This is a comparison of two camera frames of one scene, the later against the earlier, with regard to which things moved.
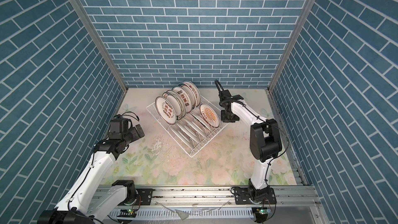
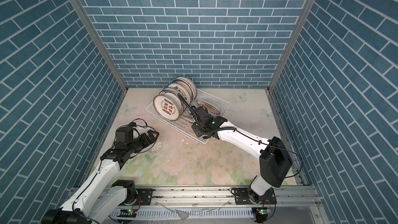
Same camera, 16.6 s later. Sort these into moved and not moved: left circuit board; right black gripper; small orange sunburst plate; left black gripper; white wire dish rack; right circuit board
Moved: small orange sunburst plate; right black gripper; white wire dish rack; left black gripper
Not moved: right circuit board; left circuit board
